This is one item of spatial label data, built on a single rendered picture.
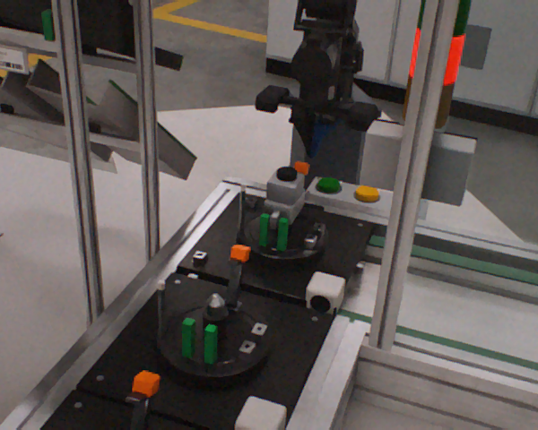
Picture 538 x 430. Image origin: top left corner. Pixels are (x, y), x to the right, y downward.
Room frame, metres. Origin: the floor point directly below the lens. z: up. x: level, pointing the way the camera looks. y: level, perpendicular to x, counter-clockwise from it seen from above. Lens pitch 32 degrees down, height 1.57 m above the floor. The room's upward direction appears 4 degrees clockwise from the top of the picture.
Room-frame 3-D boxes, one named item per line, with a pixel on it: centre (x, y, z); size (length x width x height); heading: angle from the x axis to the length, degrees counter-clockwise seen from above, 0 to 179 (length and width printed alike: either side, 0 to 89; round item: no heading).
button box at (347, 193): (1.09, -0.16, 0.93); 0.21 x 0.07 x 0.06; 72
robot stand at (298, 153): (1.29, -0.10, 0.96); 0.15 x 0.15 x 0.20; 20
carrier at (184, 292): (0.66, 0.06, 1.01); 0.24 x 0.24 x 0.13; 72
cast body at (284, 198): (0.90, -0.01, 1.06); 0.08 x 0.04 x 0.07; 162
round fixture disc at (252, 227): (0.91, -0.01, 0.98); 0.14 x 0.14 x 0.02
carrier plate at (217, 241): (0.91, -0.01, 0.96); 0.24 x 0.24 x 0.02; 72
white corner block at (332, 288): (0.79, -0.08, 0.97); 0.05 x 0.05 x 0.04; 72
